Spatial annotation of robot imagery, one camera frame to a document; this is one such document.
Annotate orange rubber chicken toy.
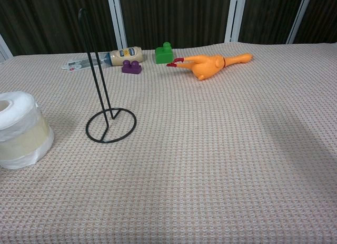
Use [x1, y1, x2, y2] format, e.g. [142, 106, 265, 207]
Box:
[166, 53, 254, 82]

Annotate green toy building block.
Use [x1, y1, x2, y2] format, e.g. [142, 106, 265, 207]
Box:
[154, 42, 174, 65]

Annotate white paper towel roll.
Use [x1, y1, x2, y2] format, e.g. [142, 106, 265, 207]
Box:
[0, 91, 55, 170]

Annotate purple toy building block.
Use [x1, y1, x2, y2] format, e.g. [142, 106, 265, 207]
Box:
[121, 60, 142, 75]

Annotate beige waffle-weave tablecloth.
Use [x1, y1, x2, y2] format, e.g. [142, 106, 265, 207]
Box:
[0, 42, 337, 244]

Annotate mayonnaise squeeze bottle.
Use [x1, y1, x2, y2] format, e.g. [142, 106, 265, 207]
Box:
[98, 46, 145, 67]

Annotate white partition frame post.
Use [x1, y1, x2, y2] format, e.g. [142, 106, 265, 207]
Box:
[106, 0, 128, 50]
[286, 0, 314, 44]
[224, 0, 247, 43]
[0, 34, 13, 65]

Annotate white printed packet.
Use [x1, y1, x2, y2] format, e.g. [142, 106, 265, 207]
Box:
[61, 57, 101, 71]

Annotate black wire paper holder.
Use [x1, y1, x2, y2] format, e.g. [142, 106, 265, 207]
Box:
[78, 8, 137, 144]

